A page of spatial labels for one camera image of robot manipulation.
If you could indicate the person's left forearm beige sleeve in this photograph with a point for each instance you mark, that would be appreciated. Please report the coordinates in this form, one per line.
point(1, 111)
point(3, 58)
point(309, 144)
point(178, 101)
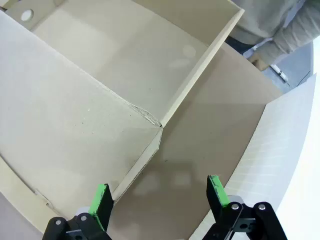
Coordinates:
point(295, 37)

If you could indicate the person's left hand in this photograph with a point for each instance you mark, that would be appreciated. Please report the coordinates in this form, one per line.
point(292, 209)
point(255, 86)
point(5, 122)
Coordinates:
point(260, 62)

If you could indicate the person in beige sweater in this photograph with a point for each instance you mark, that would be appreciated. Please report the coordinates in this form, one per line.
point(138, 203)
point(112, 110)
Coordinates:
point(262, 15)

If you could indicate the white table foot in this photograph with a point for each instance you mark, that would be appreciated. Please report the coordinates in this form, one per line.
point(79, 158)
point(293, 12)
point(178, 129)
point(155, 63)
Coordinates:
point(280, 72)

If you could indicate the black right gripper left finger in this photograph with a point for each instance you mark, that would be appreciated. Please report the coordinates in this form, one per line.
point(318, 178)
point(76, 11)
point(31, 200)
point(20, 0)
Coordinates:
point(101, 207)

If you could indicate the brown cardboard shoe box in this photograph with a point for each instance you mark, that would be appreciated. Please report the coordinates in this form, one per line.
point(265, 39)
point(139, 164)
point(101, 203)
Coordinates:
point(75, 125)

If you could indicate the white plastic bin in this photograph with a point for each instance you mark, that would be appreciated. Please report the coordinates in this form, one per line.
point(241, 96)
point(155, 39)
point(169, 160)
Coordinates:
point(275, 150)

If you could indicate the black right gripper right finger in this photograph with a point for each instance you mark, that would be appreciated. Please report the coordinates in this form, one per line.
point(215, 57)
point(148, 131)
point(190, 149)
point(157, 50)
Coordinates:
point(215, 200)

